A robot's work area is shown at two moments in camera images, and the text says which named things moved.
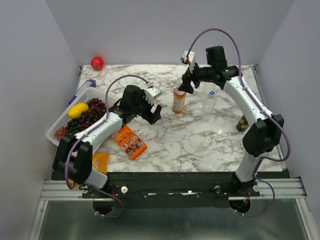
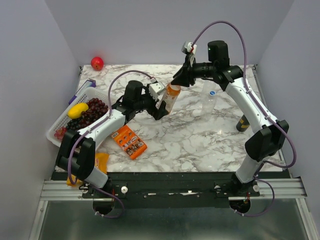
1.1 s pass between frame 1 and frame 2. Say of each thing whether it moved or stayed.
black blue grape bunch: stayed
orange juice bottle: moved
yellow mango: stayed
